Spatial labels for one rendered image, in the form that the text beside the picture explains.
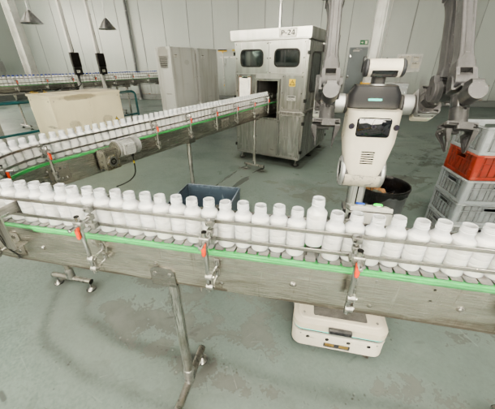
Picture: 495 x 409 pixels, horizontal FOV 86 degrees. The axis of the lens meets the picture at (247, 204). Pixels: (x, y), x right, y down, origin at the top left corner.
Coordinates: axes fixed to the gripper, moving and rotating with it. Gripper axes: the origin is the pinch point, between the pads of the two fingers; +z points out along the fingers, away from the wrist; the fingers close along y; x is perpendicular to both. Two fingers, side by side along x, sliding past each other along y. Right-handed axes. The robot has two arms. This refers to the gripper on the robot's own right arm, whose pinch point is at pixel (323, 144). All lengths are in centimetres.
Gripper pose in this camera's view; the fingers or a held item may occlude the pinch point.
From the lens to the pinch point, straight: 110.9
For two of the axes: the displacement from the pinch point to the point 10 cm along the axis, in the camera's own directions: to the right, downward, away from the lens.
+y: 9.8, 1.1, -1.9
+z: -1.0, 9.9, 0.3
